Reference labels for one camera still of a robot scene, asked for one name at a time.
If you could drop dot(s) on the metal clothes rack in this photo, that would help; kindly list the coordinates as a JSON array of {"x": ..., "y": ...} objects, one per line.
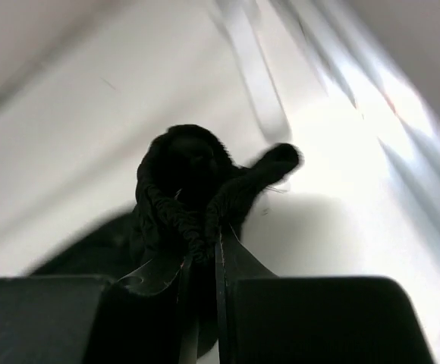
[{"x": 288, "y": 58}]

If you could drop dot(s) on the black trousers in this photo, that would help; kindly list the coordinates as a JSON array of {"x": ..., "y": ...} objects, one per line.
[{"x": 188, "y": 186}]

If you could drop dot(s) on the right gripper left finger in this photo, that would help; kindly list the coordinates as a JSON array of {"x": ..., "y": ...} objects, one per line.
[{"x": 139, "y": 318}]

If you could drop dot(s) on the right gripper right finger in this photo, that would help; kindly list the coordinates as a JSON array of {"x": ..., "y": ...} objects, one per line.
[{"x": 264, "y": 318}]

